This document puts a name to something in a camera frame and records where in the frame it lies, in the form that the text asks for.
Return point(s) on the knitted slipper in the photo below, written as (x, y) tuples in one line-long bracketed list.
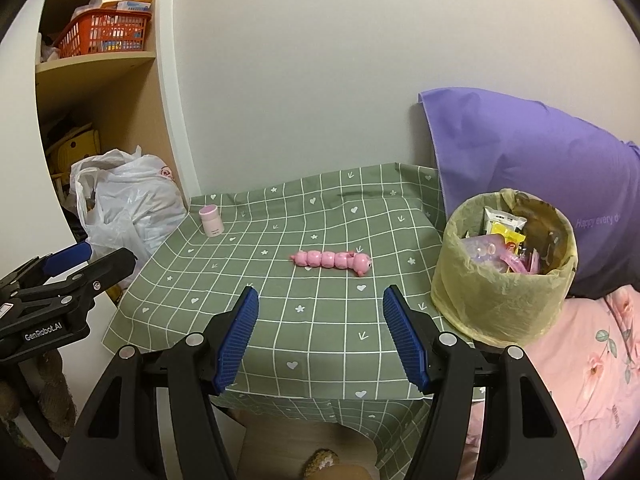
[(320, 462)]

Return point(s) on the white plastic bag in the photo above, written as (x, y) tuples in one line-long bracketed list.
[(130, 210)]

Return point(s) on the clear pink wrapper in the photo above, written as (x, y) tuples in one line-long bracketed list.
[(482, 252)]

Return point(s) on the yellow storage box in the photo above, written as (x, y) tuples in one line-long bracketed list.
[(75, 150)]

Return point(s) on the green checked tablecloth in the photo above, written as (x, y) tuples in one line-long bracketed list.
[(300, 320)]

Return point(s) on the pink caterpillar toy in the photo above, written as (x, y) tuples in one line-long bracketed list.
[(330, 259)]

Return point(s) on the small pink bottle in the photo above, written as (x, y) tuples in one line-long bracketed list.
[(211, 222)]

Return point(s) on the pink yellow chip packet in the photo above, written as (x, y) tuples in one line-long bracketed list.
[(520, 264)]

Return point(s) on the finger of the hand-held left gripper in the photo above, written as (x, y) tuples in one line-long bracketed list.
[(65, 256), (107, 267)]

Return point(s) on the brown fuzzy cloth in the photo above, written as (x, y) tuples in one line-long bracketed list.
[(55, 390)]

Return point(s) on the pink floral bedsheet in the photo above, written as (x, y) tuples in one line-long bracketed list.
[(575, 385)]

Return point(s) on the yellow plastic item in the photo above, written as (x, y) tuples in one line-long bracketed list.
[(117, 294)]

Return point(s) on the orange plastic basket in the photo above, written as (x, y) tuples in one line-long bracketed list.
[(110, 30)]

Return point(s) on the white packet black stripe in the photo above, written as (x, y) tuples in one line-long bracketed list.
[(502, 219)]

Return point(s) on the yellow snack packet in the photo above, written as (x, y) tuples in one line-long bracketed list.
[(505, 237)]

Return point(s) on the wooden shelf unit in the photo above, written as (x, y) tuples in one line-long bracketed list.
[(100, 90)]

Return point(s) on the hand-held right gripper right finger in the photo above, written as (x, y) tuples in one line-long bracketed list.
[(407, 340)]

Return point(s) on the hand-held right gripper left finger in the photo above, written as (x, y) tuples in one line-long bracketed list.
[(235, 345)]

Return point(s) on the white box blue print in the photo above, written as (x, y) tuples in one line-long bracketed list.
[(135, 6)]

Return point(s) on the purple pillow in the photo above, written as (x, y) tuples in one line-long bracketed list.
[(525, 160)]

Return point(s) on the person's brown fuzzy leg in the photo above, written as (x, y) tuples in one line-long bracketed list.
[(352, 474)]

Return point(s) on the waste bin with yellow liner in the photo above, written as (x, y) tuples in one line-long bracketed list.
[(490, 305)]

